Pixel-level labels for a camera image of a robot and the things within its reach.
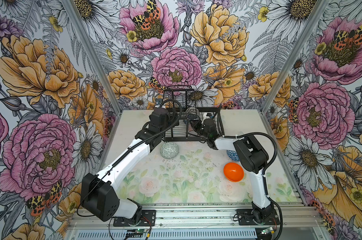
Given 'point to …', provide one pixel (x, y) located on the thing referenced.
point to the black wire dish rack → (190, 123)
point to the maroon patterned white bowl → (193, 110)
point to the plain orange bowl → (233, 172)
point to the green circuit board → (140, 230)
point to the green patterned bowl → (169, 150)
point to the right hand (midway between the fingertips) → (188, 123)
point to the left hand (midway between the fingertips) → (167, 118)
